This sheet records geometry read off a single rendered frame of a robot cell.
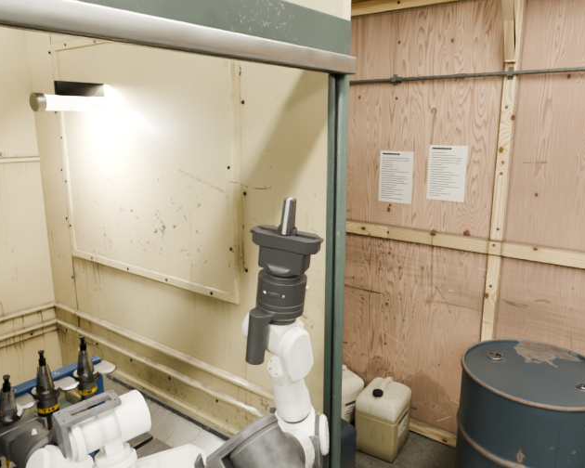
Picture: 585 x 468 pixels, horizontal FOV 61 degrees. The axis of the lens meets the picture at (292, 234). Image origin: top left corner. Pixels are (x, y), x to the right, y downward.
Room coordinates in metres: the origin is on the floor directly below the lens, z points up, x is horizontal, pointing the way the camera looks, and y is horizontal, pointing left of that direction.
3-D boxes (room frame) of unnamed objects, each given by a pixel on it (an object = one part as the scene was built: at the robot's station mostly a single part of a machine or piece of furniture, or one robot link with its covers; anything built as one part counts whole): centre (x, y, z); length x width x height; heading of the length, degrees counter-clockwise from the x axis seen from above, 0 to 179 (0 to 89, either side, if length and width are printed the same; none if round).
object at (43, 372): (1.15, 0.63, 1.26); 0.04 x 0.04 x 0.07
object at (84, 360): (1.23, 0.56, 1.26); 0.04 x 0.04 x 0.07
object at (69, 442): (0.65, 0.30, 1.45); 0.09 x 0.06 x 0.08; 131
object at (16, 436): (0.98, 0.59, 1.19); 0.13 x 0.12 x 0.10; 143
